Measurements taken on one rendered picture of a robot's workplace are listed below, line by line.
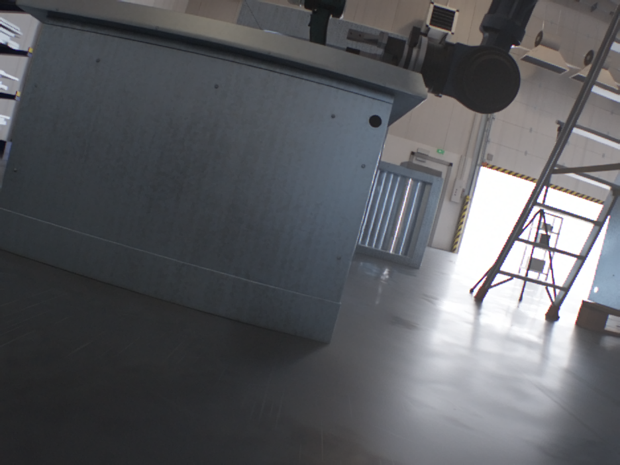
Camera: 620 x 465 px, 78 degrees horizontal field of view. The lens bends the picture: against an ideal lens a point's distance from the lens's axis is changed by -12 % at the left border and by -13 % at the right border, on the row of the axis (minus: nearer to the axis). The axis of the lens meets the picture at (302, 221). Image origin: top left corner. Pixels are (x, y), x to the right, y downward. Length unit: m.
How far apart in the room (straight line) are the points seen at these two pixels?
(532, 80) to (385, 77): 11.51
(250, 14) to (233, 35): 2.17
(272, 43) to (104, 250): 0.61
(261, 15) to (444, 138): 8.60
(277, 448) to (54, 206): 0.79
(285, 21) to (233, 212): 2.28
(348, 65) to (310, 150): 0.21
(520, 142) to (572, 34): 3.50
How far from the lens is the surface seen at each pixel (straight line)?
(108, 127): 1.07
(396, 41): 1.18
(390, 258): 3.62
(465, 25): 12.28
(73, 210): 1.10
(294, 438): 0.61
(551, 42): 12.07
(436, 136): 11.20
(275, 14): 3.15
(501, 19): 1.25
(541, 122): 12.29
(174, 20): 1.05
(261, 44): 0.99
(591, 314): 3.01
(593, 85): 2.46
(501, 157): 11.64
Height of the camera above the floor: 0.31
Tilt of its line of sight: 3 degrees down
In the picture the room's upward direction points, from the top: 15 degrees clockwise
